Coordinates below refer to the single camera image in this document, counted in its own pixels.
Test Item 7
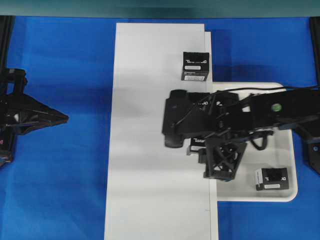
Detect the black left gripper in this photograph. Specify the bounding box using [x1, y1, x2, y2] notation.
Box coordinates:
[0, 93, 69, 164]

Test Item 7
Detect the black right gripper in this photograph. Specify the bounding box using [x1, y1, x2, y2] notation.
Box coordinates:
[162, 89, 250, 182]

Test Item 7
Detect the black dynamixel box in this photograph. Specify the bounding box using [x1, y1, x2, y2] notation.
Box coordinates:
[186, 137, 206, 156]
[188, 92, 212, 111]
[181, 52, 210, 82]
[254, 168, 289, 191]

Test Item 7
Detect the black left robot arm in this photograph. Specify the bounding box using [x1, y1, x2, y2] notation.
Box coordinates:
[0, 68, 69, 166]

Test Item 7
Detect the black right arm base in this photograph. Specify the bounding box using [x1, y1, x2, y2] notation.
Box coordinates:
[293, 120, 320, 175]

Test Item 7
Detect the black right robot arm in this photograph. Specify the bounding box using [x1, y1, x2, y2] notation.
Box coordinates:
[162, 86, 320, 182]

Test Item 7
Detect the black Dynamixel box in tray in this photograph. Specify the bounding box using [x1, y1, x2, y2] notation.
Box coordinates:
[254, 168, 289, 191]

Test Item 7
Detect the white plastic tray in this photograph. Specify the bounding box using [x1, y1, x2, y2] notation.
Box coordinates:
[212, 82, 299, 203]

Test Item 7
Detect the white base board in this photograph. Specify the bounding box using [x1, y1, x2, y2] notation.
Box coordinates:
[104, 23, 219, 240]

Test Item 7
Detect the blue table cloth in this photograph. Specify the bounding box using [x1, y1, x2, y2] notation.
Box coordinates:
[0, 16, 317, 240]

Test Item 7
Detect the black left frame rail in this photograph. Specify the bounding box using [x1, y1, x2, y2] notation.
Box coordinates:
[0, 15, 16, 74]

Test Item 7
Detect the black frame rail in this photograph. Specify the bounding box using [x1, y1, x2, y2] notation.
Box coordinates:
[0, 15, 16, 74]
[309, 16, 320, 85]

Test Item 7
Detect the black right frame rail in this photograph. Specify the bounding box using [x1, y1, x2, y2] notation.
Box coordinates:
[309, 16, 320, 85]

